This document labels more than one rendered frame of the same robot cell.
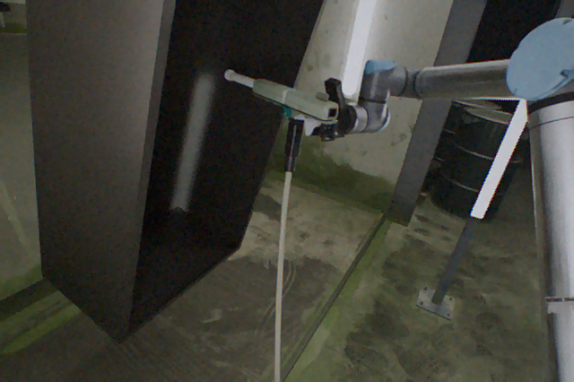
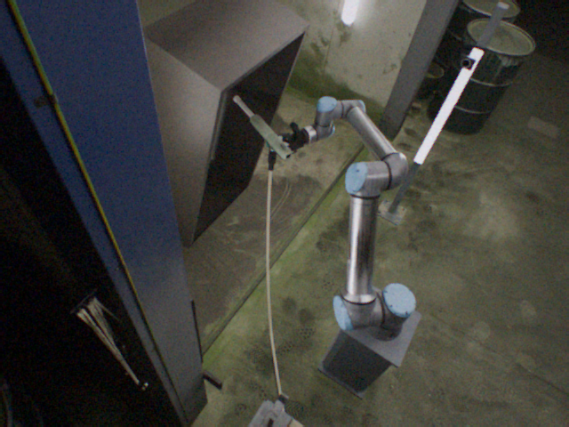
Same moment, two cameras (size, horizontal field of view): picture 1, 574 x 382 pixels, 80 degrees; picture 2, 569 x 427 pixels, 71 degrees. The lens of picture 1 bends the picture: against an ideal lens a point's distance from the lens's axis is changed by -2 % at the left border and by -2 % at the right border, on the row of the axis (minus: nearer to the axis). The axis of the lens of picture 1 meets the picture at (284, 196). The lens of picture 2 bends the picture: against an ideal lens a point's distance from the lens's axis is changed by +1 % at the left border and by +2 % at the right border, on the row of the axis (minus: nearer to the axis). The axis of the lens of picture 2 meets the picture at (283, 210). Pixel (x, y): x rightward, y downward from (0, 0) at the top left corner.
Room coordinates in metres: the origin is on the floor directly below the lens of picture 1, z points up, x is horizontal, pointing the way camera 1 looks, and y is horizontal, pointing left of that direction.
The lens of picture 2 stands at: (-0.51, -0.09, 2.43)
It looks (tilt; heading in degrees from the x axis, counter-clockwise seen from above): 52 degrees down; 0
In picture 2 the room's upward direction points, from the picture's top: 10 degrees clockwise
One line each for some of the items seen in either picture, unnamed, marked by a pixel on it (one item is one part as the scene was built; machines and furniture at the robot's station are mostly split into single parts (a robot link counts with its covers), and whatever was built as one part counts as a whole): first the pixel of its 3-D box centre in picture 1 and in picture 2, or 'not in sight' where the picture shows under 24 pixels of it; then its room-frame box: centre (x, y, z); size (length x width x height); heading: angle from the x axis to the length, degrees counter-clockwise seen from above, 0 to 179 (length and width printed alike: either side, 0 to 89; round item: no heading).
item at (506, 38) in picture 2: (499, 118); (500, 37); (2.95, -1.66, 0.86); 0.54 x 0.54 x 0.01
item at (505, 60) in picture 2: (479, 165); (475, 81); (2.95, -1.66, 0.44); 0.59 x 0.58 x 0.89; 170
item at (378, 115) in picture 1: (368, 117); (320, 130); (1.10, -0.22, 1.10); 0.12 x 0.09 x 0.10; 132
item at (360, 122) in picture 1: (349, 118); (307, 135); (1.04, -0.15, 1.10); 0.10 x 0.05 x 0.09; 42
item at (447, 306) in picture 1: (435, 302); (391, 211); (1.57, -0.97, 0.01); 0.20 x 0.20 x 0.01; 65
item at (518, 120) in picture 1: (511, 136); (444, 112); (1.54, -0.95, 1.02); 0.06 x 0.02 x 0.83; 65
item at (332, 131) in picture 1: (329, 122); (293, 141); (0.98, -0.09, 1.09); 0.12 x 0.08 x 0.09; 132
